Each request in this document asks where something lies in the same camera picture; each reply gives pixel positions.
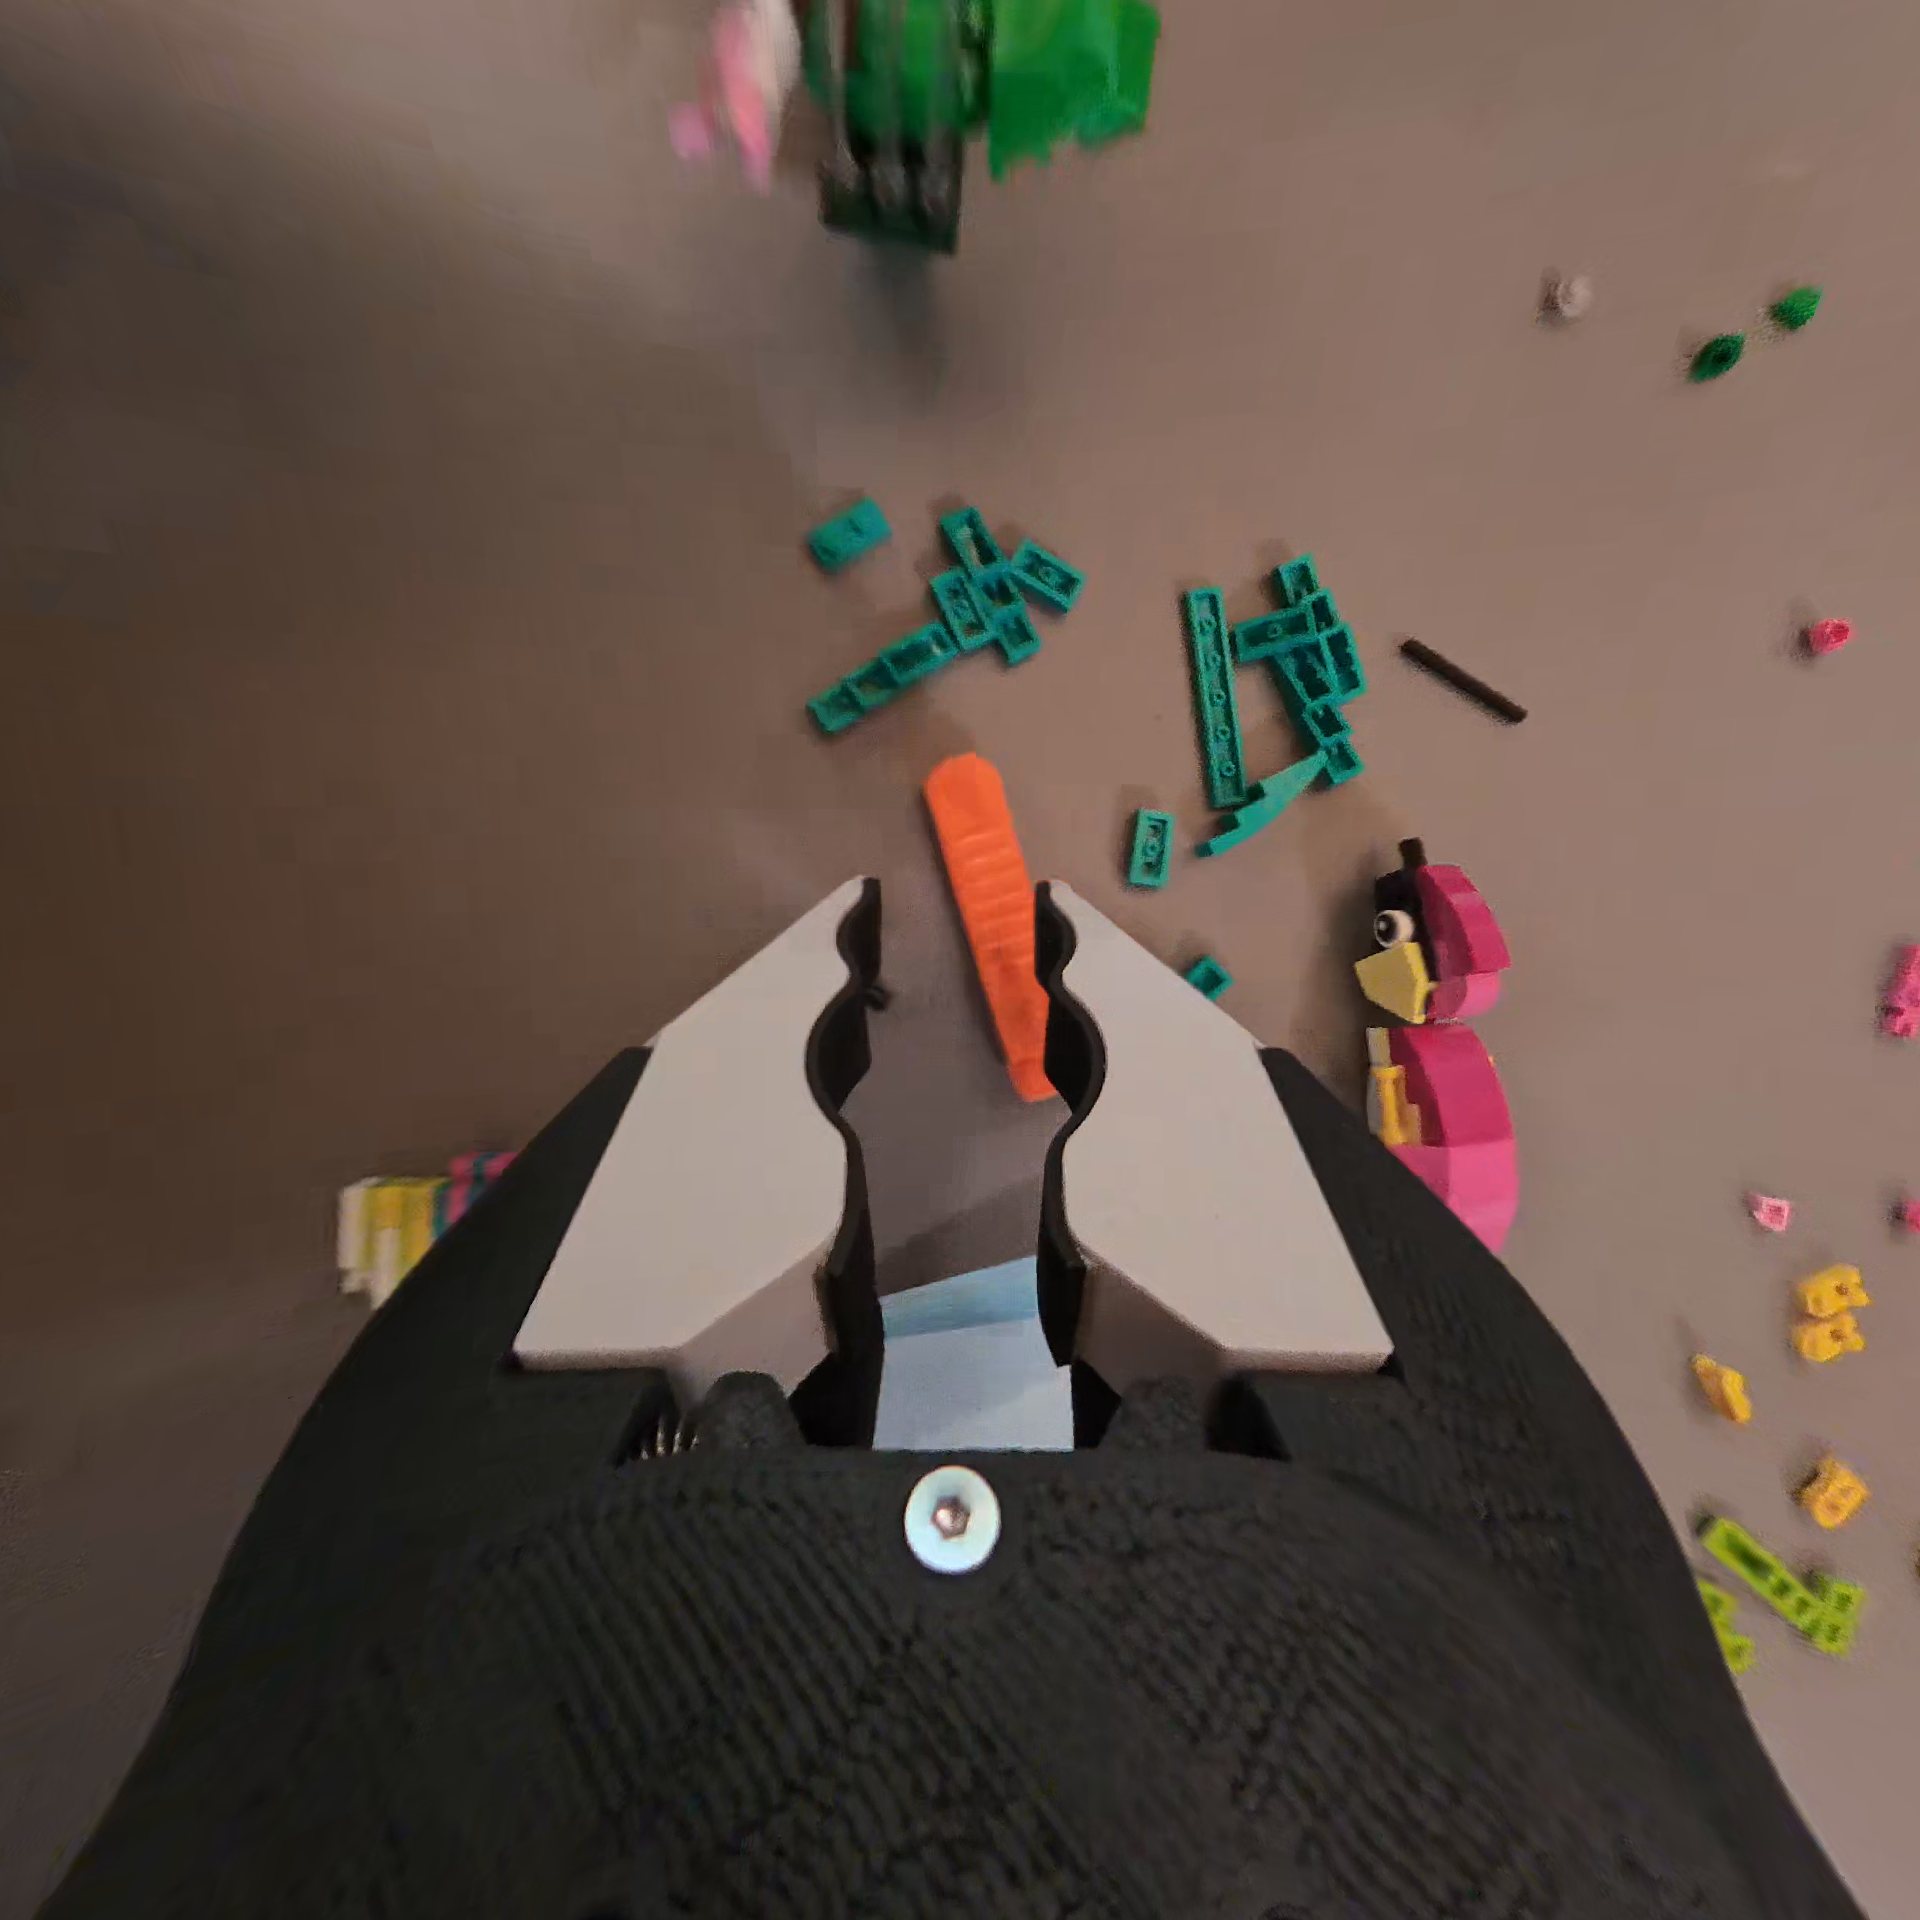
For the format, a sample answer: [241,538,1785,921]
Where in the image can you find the yellow and white lego build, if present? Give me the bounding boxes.
[337,1151,522,1304]

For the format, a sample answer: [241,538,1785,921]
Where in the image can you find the light blue paper booklet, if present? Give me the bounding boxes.
[877,1257,1078,1451]

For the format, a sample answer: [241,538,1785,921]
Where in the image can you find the green lego build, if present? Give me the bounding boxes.
[801,0,1167,255]

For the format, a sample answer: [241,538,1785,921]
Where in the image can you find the pink lego bird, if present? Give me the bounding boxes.
[1354,839,1521,1257]

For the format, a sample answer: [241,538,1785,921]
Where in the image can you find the pink lego flower piece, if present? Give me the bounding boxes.
[665,0,801,200]

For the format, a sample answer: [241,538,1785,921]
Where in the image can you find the lime green lego pieces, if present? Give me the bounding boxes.
[1695,1514,1871,1678]

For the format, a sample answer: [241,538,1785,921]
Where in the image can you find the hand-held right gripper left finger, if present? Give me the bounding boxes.
[510,876,885,1446]

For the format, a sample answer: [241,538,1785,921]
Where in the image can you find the orange lego brick separator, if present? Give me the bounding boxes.
[921,753,1061,1106]

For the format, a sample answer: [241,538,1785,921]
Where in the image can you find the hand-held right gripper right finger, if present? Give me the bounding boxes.
[1037,881,1400,1451]

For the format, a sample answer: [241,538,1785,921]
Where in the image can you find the pile of teal lego pieces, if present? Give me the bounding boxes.
[805,496,1370,1001]

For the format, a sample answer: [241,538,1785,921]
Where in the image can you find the black lego axle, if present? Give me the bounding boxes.
[1400,638,1529,730]

